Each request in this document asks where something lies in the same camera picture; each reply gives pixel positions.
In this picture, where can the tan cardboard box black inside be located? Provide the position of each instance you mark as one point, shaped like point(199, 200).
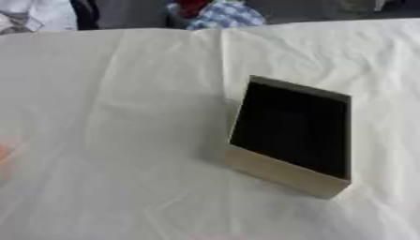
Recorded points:
point(292, 131)

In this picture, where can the pile of colourful cloths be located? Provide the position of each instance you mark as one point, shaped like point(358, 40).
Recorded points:
point(221, 14)

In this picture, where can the white and grey bag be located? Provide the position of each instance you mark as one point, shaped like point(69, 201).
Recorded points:
point(30, 14)

